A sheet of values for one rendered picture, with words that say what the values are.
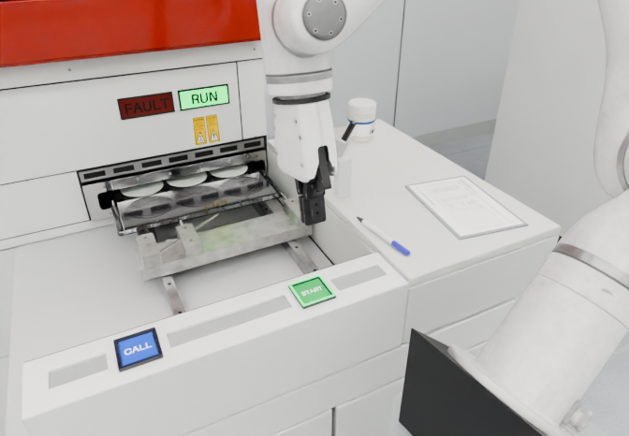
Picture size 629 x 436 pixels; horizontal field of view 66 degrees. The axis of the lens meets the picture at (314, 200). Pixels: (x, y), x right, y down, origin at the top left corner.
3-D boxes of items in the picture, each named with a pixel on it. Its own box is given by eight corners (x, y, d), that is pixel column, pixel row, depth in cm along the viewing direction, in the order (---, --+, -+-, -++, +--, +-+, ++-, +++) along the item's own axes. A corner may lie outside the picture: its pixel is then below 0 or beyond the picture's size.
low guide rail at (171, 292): (140, 224, 118) (138, 212, 116) (149, 221, 119) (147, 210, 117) (193, 373, 79) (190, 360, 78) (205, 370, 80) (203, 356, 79)
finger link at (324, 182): (307, 125, 61) (297, 148, 66) (329, 179, 59) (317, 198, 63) (315, 123, 62) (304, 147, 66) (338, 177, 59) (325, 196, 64)
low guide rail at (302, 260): (246, 198, 128) (245, 188, 127) (254, 196, 129) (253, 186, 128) (338, 321, 90) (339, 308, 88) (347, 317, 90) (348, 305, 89)
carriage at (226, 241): (136, 259, 101) (133, 248, 99) (297, 217, 115) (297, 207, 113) (142, 283, 94) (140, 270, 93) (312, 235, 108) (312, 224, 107)
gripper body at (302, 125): (258, 90, 65) (269, 170, 69) (289, 95, 56) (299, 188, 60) (309, 82, 68) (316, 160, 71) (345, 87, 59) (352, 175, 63)
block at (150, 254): (138, 247, 99) (135, 235, 98) (154, 242, 101) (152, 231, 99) (144, 269, 93) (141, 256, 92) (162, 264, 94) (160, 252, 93)
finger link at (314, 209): (299, 179, 65) (303, 225, 67) (309, 184, 62) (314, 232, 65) (320, 173, 66) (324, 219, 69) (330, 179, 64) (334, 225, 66)
